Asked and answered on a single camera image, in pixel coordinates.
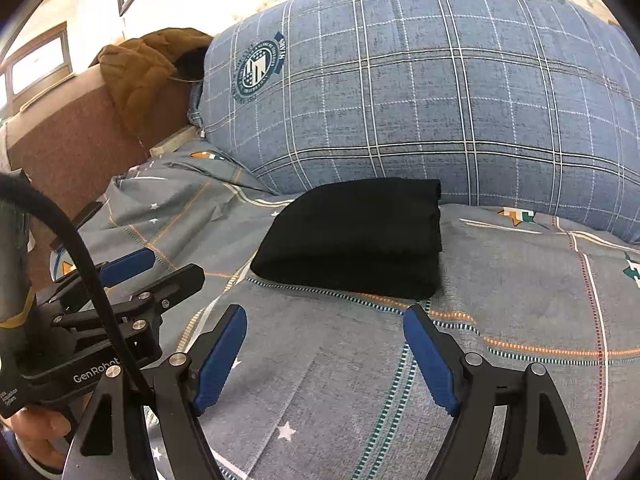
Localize blue plaid pillow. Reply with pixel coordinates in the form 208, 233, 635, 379
187, 0, 640, 245

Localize black cable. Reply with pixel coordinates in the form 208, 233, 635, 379
0, 170, 153, 401

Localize wooden framed window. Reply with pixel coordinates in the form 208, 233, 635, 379
0, 22, 72, 111

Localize brown quilted jacket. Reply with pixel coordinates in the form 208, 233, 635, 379
90, 27, 213, 157

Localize grey star-print bed sheet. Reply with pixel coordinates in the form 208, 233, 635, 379
30, 137, 640, 480

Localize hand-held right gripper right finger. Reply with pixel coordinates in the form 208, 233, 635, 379
402, 304, 588, 480

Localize black pants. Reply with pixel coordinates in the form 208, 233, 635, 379
250, 177, 444, 301

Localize brown padded headboard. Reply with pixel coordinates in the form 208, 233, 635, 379
0, 67, 151, 271

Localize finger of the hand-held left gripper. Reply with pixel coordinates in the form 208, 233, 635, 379
35, 247, 156, 308
50, 264, 207, 333

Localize person's left hand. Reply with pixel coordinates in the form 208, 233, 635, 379
7, 405, 73, 461

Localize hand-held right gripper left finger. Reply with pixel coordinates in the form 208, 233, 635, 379
62, 304, 248, 480

